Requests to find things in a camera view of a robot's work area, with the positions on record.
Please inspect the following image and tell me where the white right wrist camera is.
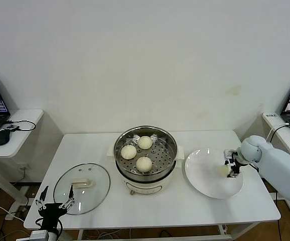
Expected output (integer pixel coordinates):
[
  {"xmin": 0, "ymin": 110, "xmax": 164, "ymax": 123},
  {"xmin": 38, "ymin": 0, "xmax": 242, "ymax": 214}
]
[{"xmin": 224, "ymin": 150, "xmax": 238, "ymax": 160}]

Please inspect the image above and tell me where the white cable bundle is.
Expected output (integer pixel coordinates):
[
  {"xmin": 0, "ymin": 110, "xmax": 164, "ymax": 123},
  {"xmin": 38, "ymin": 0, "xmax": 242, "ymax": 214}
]
[{"xmin": 94, "ymin": 230, "xmax": 118, "ymax": 240}]

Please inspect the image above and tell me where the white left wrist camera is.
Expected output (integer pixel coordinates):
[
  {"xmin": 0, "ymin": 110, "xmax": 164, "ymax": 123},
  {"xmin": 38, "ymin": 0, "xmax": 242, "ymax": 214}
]
[{"xmin": 16, "ymin": 230, "xmax": 51, "ymax": 241}]

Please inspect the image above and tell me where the black floor cable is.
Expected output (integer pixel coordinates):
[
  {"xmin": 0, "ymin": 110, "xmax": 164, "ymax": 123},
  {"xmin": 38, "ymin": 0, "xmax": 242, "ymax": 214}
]
[{"xmin": 159, "ymin": 229, "xmax": 176, "ymax": 238}]

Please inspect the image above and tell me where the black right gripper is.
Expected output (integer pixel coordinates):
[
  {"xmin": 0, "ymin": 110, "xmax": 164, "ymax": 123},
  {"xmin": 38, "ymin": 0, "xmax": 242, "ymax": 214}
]
[{"xmin": 224, "ymin": 153, "xmax": 243, "ymax": 178}]

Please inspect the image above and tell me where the round glass lid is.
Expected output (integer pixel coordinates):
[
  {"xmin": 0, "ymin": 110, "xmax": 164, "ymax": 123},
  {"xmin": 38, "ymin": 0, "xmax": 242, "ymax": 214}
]
[{"xmin": 53, "ymin": 163, "xmax": 110, "ymax": 216}]

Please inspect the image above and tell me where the thin black desk cable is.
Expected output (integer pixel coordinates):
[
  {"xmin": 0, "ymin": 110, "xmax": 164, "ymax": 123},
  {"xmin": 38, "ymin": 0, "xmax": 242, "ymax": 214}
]
[{"xmin": 6, "ymin": 119, "xmax": 37, "ymax": 133}]

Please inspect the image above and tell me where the black computer mouse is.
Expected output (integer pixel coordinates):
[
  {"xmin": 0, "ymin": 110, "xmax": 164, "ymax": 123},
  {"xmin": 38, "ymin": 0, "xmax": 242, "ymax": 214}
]
[{"xmin": 0, "ymin": 130, "xmax": 12, "ymax": 146}]

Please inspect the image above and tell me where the white round plate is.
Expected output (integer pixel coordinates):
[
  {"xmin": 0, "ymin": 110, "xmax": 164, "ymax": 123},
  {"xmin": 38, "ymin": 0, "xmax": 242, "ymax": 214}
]
[{"xmin": 184, "ymin": 148, "xmax": 244, "ymax": 199}]

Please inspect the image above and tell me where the black cable with adapter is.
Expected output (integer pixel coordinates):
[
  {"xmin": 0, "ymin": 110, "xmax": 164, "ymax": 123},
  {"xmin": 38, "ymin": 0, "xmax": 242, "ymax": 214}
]
[{"xmin": 265, "ymin": 124, "xmax": 290, "ymax": 201}]

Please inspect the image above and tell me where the white table frame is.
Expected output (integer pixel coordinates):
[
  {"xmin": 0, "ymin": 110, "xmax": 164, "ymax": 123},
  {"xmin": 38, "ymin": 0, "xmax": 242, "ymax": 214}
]
[{"xmin": 57, "ymin": 220, "xmax": 258, "ymax": 241}]

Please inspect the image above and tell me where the cream electric cooker pot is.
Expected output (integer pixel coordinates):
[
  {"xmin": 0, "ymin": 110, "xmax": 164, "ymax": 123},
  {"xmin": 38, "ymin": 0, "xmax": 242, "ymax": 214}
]
[{"xmin": 116, "ymin": 160, "xmax": 177, "ymax": 196}]

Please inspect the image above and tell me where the thin white cable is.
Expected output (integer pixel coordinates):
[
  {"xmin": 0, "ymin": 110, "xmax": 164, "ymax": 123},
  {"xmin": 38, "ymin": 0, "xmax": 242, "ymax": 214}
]
[{"xmin": 265, "ymin": 122, "xmax": 290, "ymax": 144}]

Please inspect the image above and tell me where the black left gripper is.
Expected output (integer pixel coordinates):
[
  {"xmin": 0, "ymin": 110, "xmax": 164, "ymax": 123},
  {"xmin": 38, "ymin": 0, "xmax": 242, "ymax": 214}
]
[{"xmin": 35, "ymin": 184, "xmax": 76, "ymax": 228}]

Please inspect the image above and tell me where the stainless steel steamer basket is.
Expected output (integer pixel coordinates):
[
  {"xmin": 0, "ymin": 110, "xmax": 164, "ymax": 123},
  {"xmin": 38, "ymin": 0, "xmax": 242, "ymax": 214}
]
[{"xmin": 106, "ymin": 125, "xmax": 186, "ymax": 177}]

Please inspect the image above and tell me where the white side desk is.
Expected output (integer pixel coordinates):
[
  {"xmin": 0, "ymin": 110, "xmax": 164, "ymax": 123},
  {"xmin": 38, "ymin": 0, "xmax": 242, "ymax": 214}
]
[
  {"xmin": 0, "ymin": 109, "xmax": 45, "ymax": 221},
  {"xmin": 261, "ymin": 112, "xmax": 290, "ymax": 214}
]

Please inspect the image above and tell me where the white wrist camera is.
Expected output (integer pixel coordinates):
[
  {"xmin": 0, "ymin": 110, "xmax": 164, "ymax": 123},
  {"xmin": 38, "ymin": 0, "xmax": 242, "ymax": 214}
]
[
  {"xmin": 224, "ymin": 150, "xmax": 238, "ymax": 160},
  {"xmin": 16, "ymin": 230, "xmax": 51, "ymax": 241}
]

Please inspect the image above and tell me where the white steamed baozi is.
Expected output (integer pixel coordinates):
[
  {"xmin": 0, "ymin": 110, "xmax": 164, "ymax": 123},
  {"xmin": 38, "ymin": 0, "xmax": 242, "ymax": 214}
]
[
  {"xmin": 217, "ymin": 164, "xmax": 232, "ymax": 178},
  {"xmin": 121, "ymin": 145, "xmax": 137, "ymax": 160},
  {"xmin": 137, "ymin": 136, "xmax": 153, "ymax": 150},
  {"xmin": 135, "ymin": 156, "xmax": 153, "ymax": 173}
]

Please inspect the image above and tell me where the white floor power strip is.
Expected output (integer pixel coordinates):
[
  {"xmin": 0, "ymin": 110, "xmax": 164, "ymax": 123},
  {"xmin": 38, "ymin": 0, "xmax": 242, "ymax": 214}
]
[{"xmin": 6, "ymin": 205, "xmax": 32, "ymax": 221}]

